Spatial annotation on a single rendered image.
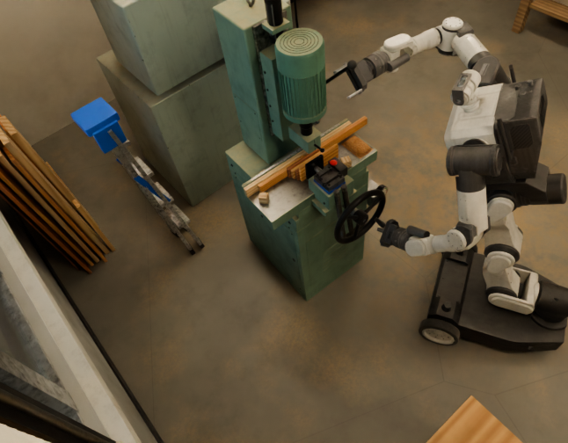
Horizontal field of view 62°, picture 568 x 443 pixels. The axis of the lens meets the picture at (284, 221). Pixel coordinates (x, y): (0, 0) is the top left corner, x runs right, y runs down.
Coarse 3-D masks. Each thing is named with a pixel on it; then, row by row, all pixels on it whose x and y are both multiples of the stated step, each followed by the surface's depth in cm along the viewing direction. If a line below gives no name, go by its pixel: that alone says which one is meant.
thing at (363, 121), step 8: (360, 120) 219; (352, 128) 217; (336, 136) 214; (344, 136) 217; (328, 144) 213; (296, 160) 208; (272, 176) 204; (280, 176) 206; (264, 184) 202; (272, 184) 205
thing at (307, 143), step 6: (288, 126) 203; (294, 126) 202; (288, 132) 205; (294, 132) 201; (300, 132) 200; (294, 138) 204; (300, 138) 199; (306, 138) 197; (312, 138) 197; (318, 138) 199; (300, 144) 203; (306, 144) 198; (312, 144) 199; (318, 144) 201; (306, 150) 201; (312, 150) 201
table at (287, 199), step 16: (368, 144) 215; (352, 160) 210; (368, 160) 213; (352, 176) 213; (256, 192) 205; (272, 192) 204; (288, 192) 203; (304, 192) 202; (256, 208) 202; (272, 208) 199; (288, 208) 198; (304, 208) 204; (320, 208) 201; (272, 224) 196
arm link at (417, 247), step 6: (414, 240) 183; (420, 240) 180; (426, 240) 179; (432, 240) 178; (408, 246) 186; (414, 246) 183; (420, 246) 180; (426, 246) 179; (432, 246) 178; (408, 252) 187; (414, 252) 184; (420, 252) 181; (426, 252) 179; (432, 252) 179
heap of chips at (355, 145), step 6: (354, 138) 215; (342, 144) 216; (348, 144) 214; (354, 144) 212; (360, 144) 212; (366, 144) 212; (354, 150) 212; (360, 150) 211; (366, 150) 211; (360, 156) 211
